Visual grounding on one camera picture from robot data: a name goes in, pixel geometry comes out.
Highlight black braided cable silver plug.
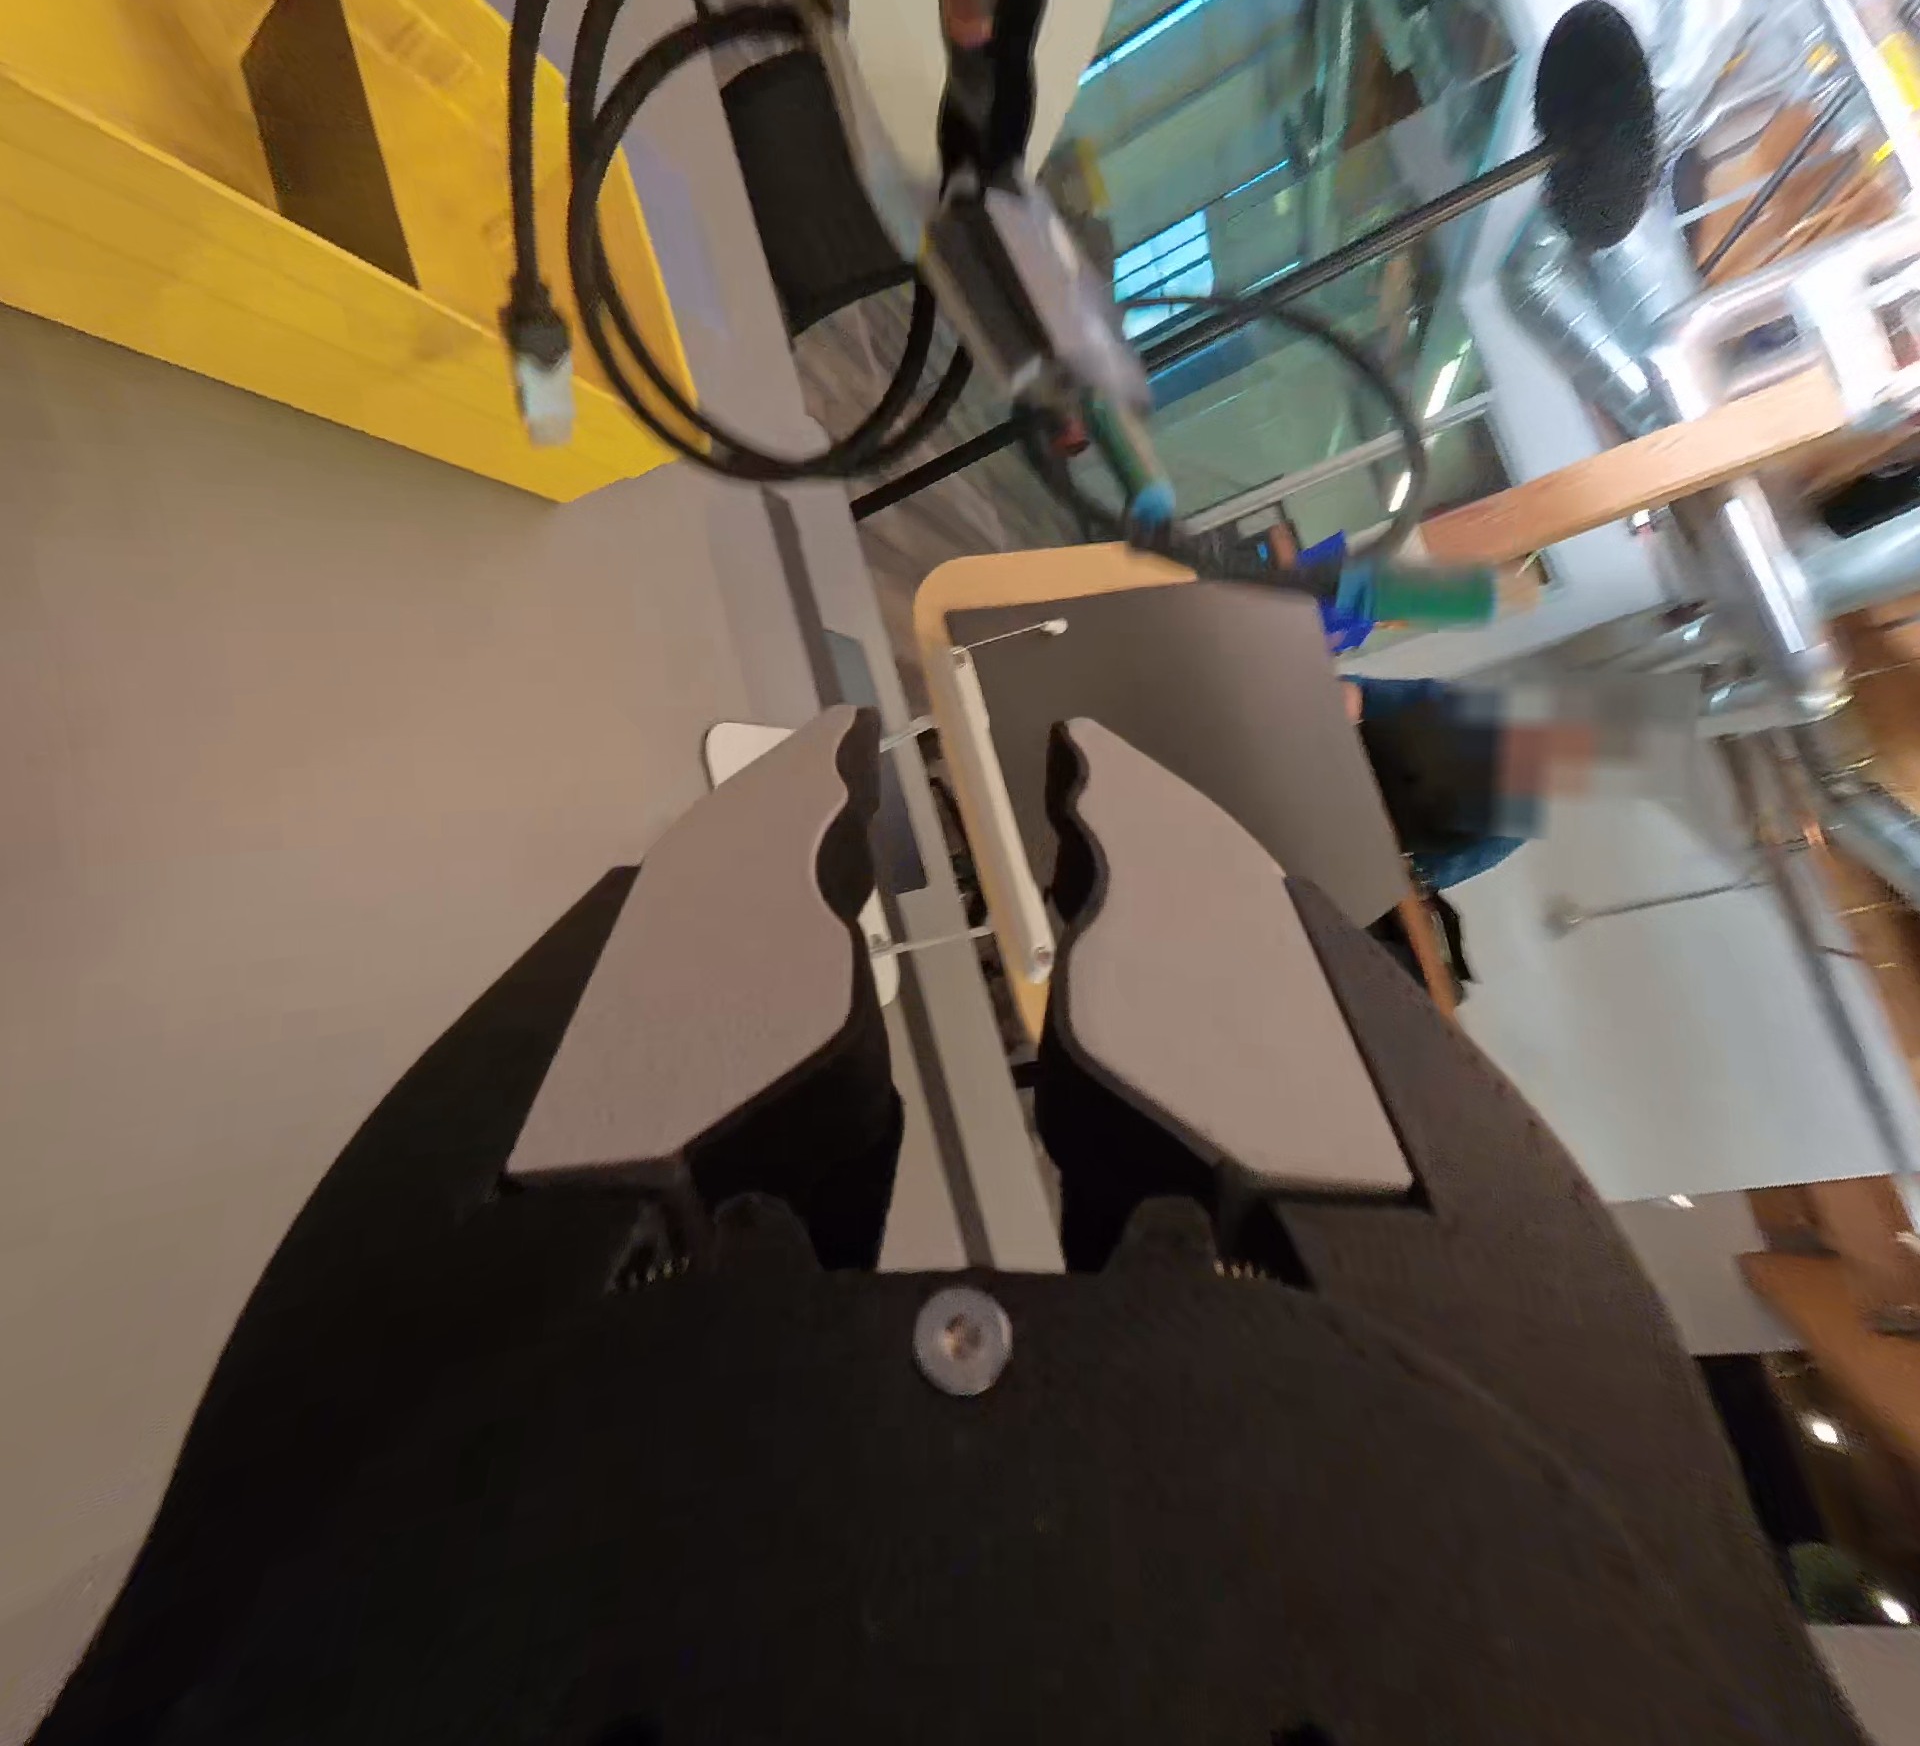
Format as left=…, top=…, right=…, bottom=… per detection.
left=507, top=0, right=978, bottom=493

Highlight white divider bracket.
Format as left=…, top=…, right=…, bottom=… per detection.
left=934, top=643, right=1066, bottom=988

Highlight silver ventilation duct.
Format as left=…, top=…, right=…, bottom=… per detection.
left=1499, top=0, right=1920, bottom=445

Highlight dark desk divider wooden edge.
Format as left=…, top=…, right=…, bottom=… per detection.
left=914, top=539, right=1415, bottom=1048

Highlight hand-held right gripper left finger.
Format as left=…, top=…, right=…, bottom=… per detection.
left=507, top=705, right=906, bottom=1273

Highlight yellow plastic bin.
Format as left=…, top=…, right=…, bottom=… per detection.
left=0, top=0, right=711, bottom=505

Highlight black rounded switch box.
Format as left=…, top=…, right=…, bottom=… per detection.
left=916, top=187, right=1153, bottom=445

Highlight black round-top pole stand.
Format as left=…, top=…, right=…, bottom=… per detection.
left=842, top=0, right=1659, bottom=526

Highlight black bin divider plate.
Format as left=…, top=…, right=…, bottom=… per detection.
left=240, top=0, right=420, bottom=289

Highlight black braided cable green plugs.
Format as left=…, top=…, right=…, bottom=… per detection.
left=1091, top=289, right=1505, bottom=656

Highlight wooden ceiling beam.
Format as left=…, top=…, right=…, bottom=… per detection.
left=1421, top=361, right=1920, bottom=567

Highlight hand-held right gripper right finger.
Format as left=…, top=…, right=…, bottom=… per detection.
left=1037, top=713, right=1421, bottom=1273

